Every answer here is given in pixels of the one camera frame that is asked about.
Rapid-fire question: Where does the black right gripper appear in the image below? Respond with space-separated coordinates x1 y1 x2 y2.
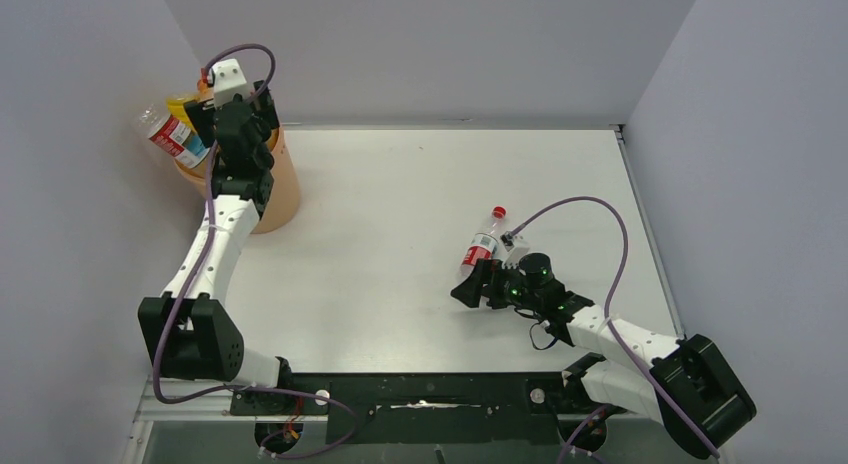
452 259 542 312

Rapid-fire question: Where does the orange drink bottle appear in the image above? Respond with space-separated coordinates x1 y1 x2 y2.
196 77 214 102

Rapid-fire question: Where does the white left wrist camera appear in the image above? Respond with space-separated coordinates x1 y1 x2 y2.
202 58 253 108

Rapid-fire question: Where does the yellow-label bottle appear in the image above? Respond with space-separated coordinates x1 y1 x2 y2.
165 93 197 129

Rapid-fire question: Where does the red-blue label bottle red cap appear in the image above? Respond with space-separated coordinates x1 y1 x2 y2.
459 206 507 278

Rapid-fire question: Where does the red-label bottle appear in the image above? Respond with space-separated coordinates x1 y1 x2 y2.
132 104 209 169

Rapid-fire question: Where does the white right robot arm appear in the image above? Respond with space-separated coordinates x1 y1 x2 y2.
450 253 757 459

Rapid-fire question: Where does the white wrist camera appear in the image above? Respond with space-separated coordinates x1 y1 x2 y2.
498 232 530 268
202 58 253 108

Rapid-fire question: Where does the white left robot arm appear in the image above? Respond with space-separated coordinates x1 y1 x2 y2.
138 81 291 388

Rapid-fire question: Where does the aluminium frame rail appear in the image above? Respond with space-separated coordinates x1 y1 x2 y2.
122 374 333 464

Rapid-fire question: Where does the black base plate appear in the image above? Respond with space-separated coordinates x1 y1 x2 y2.
230 372 599 445

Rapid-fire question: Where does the orange plastic bin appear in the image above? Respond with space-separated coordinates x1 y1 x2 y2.
174 127 301 235

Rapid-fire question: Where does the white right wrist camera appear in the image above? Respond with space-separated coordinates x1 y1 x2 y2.
498 232 530 268

